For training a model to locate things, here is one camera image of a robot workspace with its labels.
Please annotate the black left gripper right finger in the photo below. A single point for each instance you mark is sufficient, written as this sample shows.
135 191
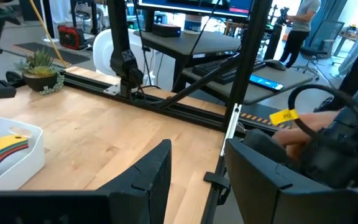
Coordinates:
275 199

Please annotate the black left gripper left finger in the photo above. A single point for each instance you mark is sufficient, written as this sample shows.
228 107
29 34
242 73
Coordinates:
157 174

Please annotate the white plastic basket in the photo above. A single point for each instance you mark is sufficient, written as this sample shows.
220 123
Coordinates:
33 155

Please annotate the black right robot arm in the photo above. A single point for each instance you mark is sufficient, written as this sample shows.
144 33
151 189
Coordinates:
123 59

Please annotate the potted succulent plant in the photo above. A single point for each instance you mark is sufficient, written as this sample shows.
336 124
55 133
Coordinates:
39 81

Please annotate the person's hand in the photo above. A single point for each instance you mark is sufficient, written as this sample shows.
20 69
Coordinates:
306 124

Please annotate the black hazard-striped floor mat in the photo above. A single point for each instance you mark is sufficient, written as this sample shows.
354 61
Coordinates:
73 57

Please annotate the red and black case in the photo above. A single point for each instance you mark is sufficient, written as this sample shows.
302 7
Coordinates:
70 37

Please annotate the black backlit keyboard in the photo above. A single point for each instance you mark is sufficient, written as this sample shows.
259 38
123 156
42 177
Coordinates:
207 70

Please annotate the smartphone with lit screen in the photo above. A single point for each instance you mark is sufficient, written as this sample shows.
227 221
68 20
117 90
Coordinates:
266 82

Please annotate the black computer mouse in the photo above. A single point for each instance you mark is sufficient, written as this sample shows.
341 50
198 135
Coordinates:
275 64

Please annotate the grey desk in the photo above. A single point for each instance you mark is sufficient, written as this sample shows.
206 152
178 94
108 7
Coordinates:
197 43

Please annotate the small black box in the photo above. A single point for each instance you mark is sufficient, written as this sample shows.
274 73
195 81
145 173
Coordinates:
166 31

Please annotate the white and blue container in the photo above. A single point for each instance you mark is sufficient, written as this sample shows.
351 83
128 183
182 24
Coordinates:
193 23

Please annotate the grey office chair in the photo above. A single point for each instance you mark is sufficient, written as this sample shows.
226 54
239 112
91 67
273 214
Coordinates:
325 37

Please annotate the black monitor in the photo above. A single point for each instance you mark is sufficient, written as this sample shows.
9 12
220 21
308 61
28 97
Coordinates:
197 6

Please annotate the black aluminium table frame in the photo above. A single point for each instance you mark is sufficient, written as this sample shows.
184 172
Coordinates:
247 62

